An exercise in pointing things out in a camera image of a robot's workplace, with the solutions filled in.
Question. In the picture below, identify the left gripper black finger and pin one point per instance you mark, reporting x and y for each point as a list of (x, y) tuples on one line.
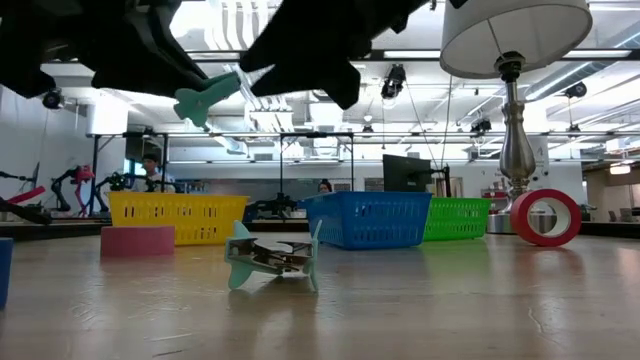
[(310, 55), (160, 60)]

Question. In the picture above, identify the pink tape roll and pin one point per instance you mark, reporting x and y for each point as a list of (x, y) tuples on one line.
[(137, 241)]

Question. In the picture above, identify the red tape roll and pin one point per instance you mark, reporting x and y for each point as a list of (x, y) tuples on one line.
[(517, 217)]

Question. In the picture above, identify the pink and black robot arm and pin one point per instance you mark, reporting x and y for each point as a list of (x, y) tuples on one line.
[(77, 177)]

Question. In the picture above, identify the blue tape roll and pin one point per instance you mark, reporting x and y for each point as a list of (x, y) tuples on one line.
[(5, 272)]

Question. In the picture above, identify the person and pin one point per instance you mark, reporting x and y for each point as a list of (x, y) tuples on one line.
[(151, 172), (325, 187)]

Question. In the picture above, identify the yellow plastic basket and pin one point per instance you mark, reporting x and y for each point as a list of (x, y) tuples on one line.
[(175, 200)]

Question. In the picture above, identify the black computer monitor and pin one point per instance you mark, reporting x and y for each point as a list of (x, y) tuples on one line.
[(405, 172)]

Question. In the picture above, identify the blue plastic basket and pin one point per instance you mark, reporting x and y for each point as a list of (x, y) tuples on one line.
[(370, 200)]

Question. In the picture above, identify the white shade silver table lamp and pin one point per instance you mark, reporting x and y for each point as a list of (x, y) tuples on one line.
[(515, 30)]

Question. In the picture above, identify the green plastic basket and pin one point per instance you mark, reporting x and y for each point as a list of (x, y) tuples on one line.
[(457, 202)]

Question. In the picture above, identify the black hanging camera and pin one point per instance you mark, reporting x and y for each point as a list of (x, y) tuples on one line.
[(575, 90), (395, 80), (52, 98)]

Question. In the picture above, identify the black background station frame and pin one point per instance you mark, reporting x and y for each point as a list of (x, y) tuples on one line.
[(281, 160)]

